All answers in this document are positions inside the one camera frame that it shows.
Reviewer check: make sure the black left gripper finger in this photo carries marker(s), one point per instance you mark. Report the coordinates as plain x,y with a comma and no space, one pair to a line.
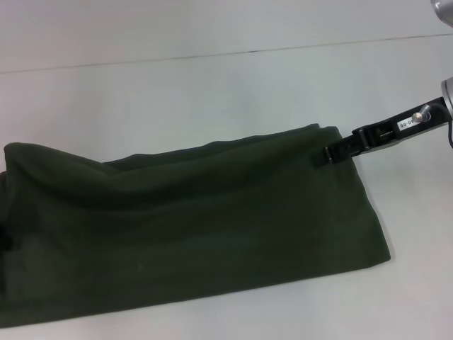
5,241

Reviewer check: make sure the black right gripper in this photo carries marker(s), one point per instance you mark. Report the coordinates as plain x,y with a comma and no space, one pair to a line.
400,124

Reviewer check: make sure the dark green FREE t-shirt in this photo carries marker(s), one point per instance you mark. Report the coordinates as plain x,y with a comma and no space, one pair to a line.
177,230

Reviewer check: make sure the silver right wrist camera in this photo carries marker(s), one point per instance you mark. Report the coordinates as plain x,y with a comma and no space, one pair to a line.
444,12

